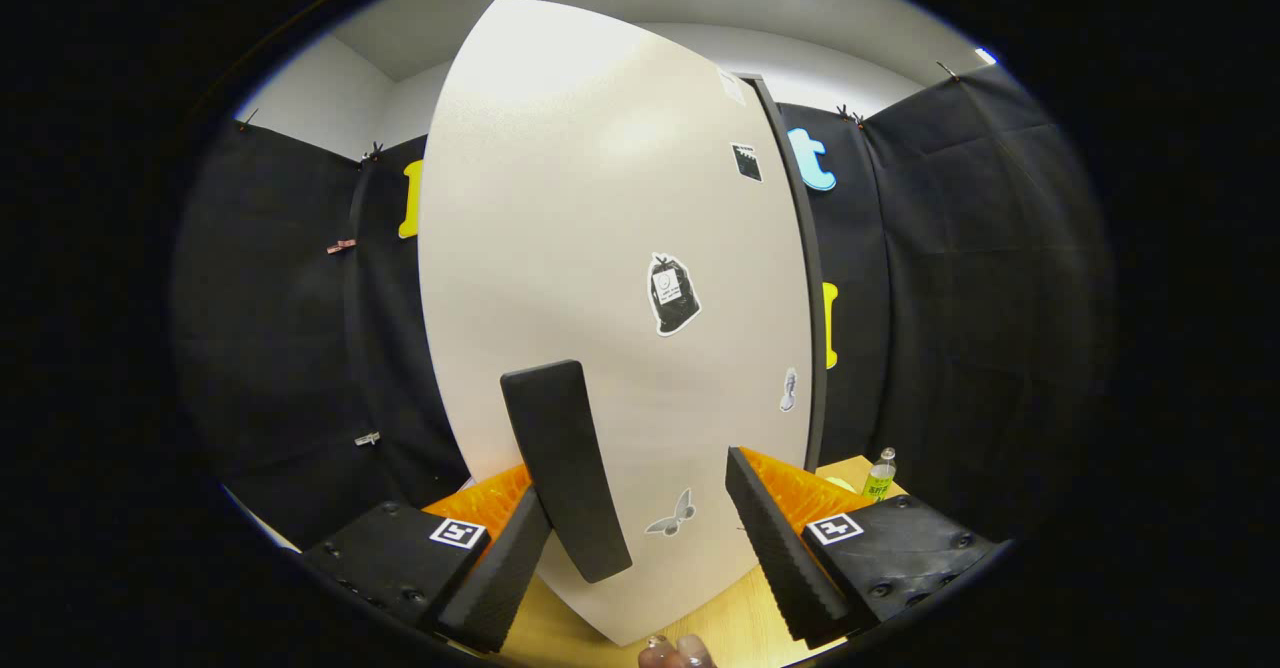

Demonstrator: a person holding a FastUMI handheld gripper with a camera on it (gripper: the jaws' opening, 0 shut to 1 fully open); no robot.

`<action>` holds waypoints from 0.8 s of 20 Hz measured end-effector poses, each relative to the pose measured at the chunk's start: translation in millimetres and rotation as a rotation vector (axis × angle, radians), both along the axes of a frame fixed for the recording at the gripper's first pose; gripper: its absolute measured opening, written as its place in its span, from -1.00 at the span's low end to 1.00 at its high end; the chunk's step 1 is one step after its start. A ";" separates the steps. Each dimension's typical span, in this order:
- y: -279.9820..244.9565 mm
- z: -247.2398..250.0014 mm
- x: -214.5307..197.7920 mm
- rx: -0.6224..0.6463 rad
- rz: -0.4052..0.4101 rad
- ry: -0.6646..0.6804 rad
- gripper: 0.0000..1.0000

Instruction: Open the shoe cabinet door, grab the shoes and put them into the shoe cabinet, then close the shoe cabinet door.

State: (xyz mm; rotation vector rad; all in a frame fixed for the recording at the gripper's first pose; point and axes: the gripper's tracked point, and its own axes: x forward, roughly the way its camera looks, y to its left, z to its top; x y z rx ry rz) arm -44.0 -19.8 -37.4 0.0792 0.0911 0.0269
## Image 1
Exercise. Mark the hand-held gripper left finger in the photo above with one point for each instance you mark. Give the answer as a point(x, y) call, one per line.
point(500, 588)

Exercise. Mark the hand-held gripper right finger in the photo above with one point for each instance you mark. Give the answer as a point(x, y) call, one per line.
point(775, 558)

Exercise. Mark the grey shoe cabinet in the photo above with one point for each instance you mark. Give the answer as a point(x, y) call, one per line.
point(818, 328)

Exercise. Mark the green drink bottle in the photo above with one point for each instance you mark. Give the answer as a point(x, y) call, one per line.
point(879, 478)

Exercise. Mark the black backdrop cloth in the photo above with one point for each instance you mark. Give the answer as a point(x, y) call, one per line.
point(270, 328)

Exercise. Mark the pink clip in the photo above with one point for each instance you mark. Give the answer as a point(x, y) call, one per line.
point(341, 246)

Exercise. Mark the small ceiling light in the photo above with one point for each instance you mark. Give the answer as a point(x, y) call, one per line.
point(986, 55)

